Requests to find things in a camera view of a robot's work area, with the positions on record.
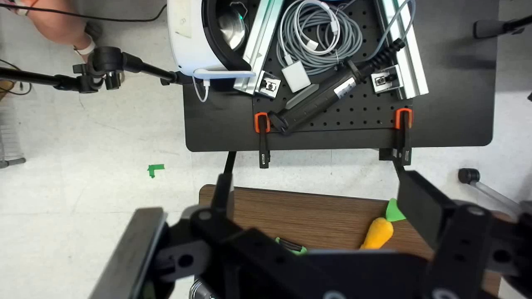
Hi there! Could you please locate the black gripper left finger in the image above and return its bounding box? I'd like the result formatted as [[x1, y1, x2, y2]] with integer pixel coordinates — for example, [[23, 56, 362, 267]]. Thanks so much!
[[90, 207, 166, 299]]

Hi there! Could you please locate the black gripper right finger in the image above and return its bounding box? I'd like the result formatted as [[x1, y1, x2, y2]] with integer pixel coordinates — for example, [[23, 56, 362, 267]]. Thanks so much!
[[397, 170, 457, 247]]

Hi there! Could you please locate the orange plush carrot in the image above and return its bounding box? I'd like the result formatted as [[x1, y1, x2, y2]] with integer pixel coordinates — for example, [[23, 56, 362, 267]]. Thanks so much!
[[361, 197, 406, 249]]

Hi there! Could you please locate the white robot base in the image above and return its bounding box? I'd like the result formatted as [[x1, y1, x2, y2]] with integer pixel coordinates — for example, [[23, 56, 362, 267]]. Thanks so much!
[[168, 0, 254, 79]]

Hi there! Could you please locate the right orange clamp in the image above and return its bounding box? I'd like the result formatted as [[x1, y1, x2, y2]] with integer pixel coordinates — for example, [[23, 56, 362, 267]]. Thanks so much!
[[379, 107, 414, 165]]

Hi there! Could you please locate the orange clamp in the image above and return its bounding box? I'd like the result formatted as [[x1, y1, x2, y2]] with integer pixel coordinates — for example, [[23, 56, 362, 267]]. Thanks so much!
[[379, 107, 414, 165], [254, 111, 271, 169]]

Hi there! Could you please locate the green tape marker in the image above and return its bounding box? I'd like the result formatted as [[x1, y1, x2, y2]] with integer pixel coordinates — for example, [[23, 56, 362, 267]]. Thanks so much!
[[146, 164, 166, 179]]

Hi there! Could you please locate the black cylindrical tool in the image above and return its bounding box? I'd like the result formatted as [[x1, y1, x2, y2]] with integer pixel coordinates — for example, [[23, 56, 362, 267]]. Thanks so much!
[[269, 38, 406, 134]]

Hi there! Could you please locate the left orange clamp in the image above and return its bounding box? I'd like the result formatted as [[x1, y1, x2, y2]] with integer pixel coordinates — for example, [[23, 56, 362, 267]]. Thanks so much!
[[254, 111, 271, 169]]

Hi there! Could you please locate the white power adapter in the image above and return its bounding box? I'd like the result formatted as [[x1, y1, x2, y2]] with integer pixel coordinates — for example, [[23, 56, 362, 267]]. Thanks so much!
[[281, 61, 311, 92]]

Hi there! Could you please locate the right aluminium rail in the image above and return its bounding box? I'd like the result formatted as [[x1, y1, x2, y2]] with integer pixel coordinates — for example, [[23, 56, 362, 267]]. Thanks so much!
[[371, 0, 429, 99]]

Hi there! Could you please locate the aluminium rail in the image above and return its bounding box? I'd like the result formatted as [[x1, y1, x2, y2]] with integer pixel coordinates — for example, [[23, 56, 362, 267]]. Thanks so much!
[[233, 0, 284, 94], [371, 0, 429, 99]]

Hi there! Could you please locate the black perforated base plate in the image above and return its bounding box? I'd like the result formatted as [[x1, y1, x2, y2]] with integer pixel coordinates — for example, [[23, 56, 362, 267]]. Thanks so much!
[[183, 0, 500, 151]]

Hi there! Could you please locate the coiled grey cable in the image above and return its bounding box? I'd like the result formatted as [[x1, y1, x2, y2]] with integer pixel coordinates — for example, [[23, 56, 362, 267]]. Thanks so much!
[[274, 0, 366, 77]]

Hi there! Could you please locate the black camera tripod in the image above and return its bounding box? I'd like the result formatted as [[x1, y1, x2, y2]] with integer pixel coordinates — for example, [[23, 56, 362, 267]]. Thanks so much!
[[0, 46, 183, 92]]

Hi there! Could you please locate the left aluminium rail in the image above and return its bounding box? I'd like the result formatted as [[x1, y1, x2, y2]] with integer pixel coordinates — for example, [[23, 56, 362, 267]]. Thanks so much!
[[233, 0, 284, 94]]

